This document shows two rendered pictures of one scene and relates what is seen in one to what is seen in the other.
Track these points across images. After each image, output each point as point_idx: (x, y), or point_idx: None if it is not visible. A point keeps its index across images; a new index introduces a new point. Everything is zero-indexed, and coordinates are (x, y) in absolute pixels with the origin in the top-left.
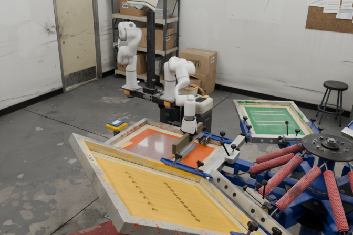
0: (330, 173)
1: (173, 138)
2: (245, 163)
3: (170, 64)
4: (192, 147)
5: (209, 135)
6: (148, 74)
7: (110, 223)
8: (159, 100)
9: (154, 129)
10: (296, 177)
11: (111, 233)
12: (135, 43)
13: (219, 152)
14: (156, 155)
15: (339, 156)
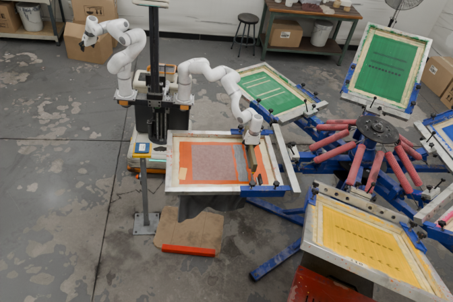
0: (391, 154)
1: (215, 146)
2: (305, 155)
3: (210, 75)
4: (241, 150)
5: None
6: (154, 78)
7: (299, 278)
8: (172, 104)
9: (187, 141)
10: None
11: (310, 286)
12: (141, 49)
13: (270, 147)
14: (222, 173)
15: (391, 137)
